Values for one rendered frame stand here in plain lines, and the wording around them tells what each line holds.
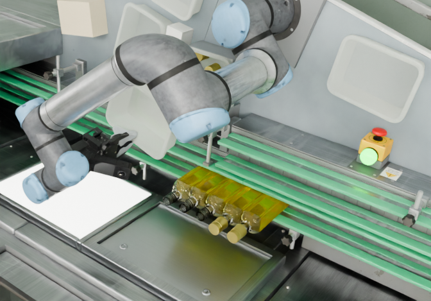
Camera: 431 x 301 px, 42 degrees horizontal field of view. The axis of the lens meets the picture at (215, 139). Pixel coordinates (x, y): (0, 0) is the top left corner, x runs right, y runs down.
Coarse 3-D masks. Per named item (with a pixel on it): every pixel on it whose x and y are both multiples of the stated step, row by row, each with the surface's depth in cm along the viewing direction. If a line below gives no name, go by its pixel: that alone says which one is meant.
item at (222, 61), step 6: (192, 48) 173; (204, 54) 171; (210, 54) 170; (204, 60) 181; (210, 60) 180; (216, 60) 178; (222, 60) 169; (228, 60) 168; (204, 66) 182; (222, 66) 178
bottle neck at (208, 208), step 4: (208, 204) 156; (204, 208) 154; (208, 208) 154; (212, 208) 155; (196, 212) 153; (200, 212) 152; (204, 212) 152; (208, 212) 153; (212, 212) 155; (196, 216) 153; (200, 216) 154; (204, 216) 152; (208, 216) 154; (200, 220) 153
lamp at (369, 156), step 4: (368, 148) 152; (372, 148) 152; (364, 152) 151; (368, 152) 150; (372, 152) 150; (376, 152) 151; (360, 156) 152; (364, 156) 151; (368, 156) 150; (372, 156) 150; (376, 156) 151; (364, 160) 151; (368, 160) 151; (372, 160) 150; (368, 164) 152
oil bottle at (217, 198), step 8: (224, 184) 163; (232, 184) 163; (240, 184) 164; (216, 192) 159; (224, 192) 159; (232, 192) 160; (208, 200) 156; (216, 200) 156; (224, 200) 156; (216, 208) 155; (216, 216) 157
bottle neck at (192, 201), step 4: (192, 196) 158; (188, 200) 156; (192, 200) 157; (196, 200) 158; (180, 204) 155; (184, 204) 154; (188, 204) 155; (192, 204) 156; (196, 204) 158; (180, 208) 156; (184, 208) 157; (188, 208) 155; (184, 212) 155
